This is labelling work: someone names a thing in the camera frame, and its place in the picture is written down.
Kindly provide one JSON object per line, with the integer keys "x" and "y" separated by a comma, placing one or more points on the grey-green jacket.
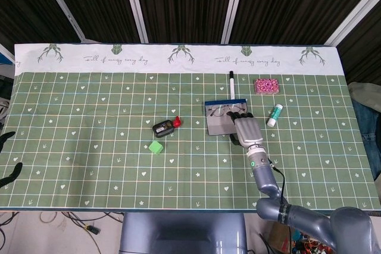
{"x": 364, "y": 93}

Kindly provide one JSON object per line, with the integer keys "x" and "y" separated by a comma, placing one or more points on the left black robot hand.
{"x": 10, "y": 176}

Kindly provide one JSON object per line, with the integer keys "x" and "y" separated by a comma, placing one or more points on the white green glue stick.
{"x": 274, "y": 115}

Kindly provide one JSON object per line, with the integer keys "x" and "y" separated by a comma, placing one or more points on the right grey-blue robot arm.
{"x": 265, "y": 176}

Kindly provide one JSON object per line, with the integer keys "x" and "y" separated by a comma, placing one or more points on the blue jeans garment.
{"x": 369, "y": 135}

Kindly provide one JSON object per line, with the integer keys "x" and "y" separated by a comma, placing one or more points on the pink patterned sponge block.
{"x": 267, "y": 86}

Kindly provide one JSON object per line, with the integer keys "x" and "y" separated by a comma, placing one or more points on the green cube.
{"x": 155, "y": 147}

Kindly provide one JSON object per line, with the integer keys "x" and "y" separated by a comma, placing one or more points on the black red small device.
{"x": 163, "y": 128}

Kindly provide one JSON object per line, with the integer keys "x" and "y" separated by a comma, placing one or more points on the grey glasses case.
{"x": 220, "y": 127}

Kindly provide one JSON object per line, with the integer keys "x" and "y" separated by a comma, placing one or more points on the green grid tablecloth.
{"x": 89, "y": 132}

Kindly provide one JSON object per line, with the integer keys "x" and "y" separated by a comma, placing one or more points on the eyeglasses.
{"x": 218, "y": 112}

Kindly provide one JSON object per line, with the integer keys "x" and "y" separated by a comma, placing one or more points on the black power adapter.
{"x": 92, "y": 229}

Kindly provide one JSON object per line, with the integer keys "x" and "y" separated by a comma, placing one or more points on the white marker with black cap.
{"x": 232, "y": 86}

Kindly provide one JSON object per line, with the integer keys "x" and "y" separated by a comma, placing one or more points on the cardboard box with clutter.
{"x": 303, "y": 243}

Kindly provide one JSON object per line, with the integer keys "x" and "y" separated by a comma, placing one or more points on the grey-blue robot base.
{"x": 181, "y": 233}

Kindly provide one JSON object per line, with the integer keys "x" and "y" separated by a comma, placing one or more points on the white partition post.
{"x": 235, "y": 4}
{"x": 354, "y": 13}
{"x": 64, "y": 7}
{"x": 135, "y": 4}

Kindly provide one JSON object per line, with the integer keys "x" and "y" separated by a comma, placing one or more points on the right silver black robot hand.
{"x": 248, "y": 130}

